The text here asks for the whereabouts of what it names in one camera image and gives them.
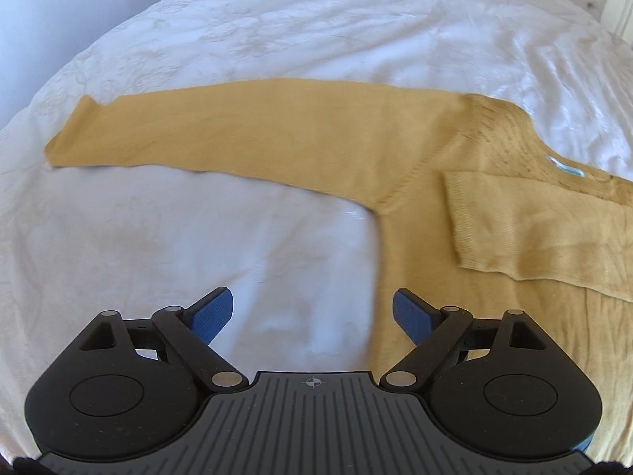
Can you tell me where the white embroidered bedspread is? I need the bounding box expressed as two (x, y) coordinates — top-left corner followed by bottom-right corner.
(0, 0), (633, 462)

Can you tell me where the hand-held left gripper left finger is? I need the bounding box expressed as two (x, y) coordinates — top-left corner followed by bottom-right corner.
(78, 286), (249, 390)

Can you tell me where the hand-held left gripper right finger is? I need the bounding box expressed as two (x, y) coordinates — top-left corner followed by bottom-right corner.
(380, 288), (550, 390)

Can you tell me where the mustard yellow knit sweater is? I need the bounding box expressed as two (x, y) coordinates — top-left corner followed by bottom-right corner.
(44, 78), (633, 467)

